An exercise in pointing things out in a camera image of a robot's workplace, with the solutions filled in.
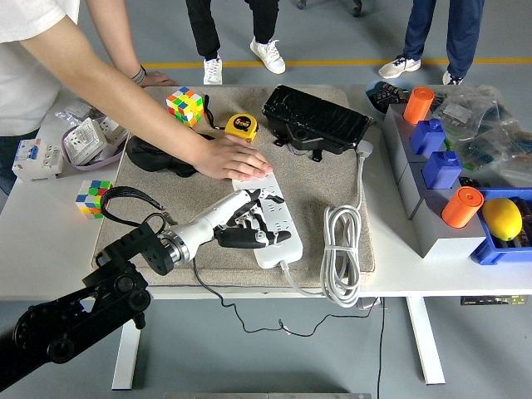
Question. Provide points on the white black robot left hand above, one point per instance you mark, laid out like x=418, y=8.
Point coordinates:
x=212, y=218

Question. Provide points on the person's left hand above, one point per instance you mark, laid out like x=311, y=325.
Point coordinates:
x=160, y=79

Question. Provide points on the person's right hand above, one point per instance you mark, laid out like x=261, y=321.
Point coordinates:
x=232, y=160

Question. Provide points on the white power strip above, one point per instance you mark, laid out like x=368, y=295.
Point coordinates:
x=287, y=253

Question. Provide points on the person's right forearm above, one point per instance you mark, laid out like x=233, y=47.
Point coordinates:
x=154, y=120

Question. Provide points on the person's left forearm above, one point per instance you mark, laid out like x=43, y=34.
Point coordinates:
x=124, y=60

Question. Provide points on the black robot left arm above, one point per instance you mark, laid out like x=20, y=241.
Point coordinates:
x=83, y=307

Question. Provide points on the thick yellow tape measure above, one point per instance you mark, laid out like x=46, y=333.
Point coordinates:
x=241, y=126

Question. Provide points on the large colourful puzzle cube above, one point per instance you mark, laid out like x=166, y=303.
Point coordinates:
x=183, y=106

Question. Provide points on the person in black trousers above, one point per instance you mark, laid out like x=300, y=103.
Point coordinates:
x=203, y=25

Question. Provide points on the black cloth pouch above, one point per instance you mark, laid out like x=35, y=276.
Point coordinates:
x=143, y=156

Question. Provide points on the grey-brown mat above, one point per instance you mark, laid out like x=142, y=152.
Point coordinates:
x=316, y=187

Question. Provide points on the black rectangular device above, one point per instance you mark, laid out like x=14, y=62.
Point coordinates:
x=316, y=116

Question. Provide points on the small colourful puzzle cube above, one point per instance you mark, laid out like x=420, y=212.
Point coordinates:
x=89, y=199

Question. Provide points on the person in white shirt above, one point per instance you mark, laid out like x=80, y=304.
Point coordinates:
x=21, y=75

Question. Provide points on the white circuit breaker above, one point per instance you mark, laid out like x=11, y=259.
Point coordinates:
x=37, y=160

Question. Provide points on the white table leg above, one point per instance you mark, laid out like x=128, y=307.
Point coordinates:
x=424, y=341
x=126, y=345

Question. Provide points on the blue bowl with parts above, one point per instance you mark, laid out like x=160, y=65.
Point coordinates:
x=386, y=93

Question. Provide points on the grey box under table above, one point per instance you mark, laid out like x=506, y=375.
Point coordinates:
x=370, y=303

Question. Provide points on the orange cylinder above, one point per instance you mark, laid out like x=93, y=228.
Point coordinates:
x=419, y=104
x=461, y=208

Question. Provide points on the blue block with knob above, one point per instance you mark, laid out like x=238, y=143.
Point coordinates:
x=428, y=139
x=441, y=171

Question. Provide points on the green plastic piece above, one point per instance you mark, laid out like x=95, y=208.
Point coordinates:
x=447, y=144

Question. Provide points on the grey block holder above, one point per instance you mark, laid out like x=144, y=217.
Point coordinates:
x=440, y=241

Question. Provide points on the person in blue trousers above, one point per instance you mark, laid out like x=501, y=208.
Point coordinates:
x=424, y=29

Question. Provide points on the clear bags of parts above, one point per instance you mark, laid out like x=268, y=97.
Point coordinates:
x=490, y=124

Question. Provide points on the blue plastic bin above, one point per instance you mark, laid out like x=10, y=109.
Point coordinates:
x=486, y=251

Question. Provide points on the yellow lemon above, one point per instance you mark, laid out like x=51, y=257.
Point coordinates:
x=502, y=219

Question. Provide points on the black table control panel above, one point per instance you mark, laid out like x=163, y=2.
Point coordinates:
x=490, y=300

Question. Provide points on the white wall socket panel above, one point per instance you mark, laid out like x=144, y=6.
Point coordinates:
x=85, y=139
x=112, y=129

